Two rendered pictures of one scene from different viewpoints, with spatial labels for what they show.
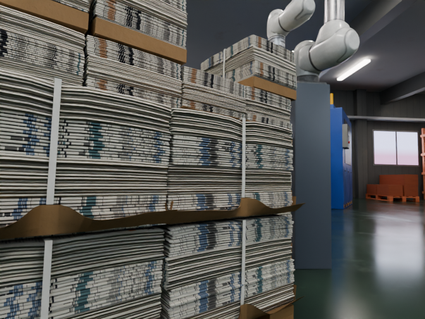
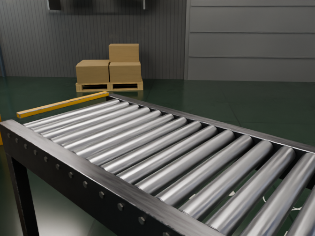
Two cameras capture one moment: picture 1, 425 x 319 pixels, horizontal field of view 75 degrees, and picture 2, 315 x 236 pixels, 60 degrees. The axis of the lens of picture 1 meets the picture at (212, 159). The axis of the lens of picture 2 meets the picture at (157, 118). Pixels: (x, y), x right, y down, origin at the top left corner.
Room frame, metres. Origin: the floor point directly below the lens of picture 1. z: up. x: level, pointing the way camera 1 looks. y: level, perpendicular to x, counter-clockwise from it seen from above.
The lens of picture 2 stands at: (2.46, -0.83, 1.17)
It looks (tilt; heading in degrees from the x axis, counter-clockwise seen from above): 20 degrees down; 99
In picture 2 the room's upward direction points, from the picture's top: straight up
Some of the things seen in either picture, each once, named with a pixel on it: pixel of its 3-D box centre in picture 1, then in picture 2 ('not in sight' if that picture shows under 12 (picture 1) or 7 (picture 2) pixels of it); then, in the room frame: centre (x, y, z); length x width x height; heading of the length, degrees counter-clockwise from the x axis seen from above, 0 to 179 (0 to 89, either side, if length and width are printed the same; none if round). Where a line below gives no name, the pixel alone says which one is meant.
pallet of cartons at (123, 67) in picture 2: not in sight; (109, 66); (0.89, 3.81, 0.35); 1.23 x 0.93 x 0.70; 4
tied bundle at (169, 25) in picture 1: (124, 38); not in sight; (0.93, 0.32, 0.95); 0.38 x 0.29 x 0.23; 38
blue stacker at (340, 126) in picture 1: (317, 153); not in sight; (5.58, -2.15, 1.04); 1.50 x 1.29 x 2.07; 148
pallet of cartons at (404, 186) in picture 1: (390, 187); not in sight; (7.62, -4.93, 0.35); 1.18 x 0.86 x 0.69; 4
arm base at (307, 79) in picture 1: (303, 85); not in sight; (1.60, -0.54, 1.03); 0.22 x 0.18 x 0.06; 4
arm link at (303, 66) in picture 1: (306, 61); not in sight; (1.57, -0.54, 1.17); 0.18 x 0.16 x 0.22; 27
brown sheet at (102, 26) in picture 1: (123, 62); not in sight; (0.93, 0.32, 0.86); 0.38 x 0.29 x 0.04; 38
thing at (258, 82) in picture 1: (263, 92); not in sight; (1.23, -0.23, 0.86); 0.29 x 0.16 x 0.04; 128
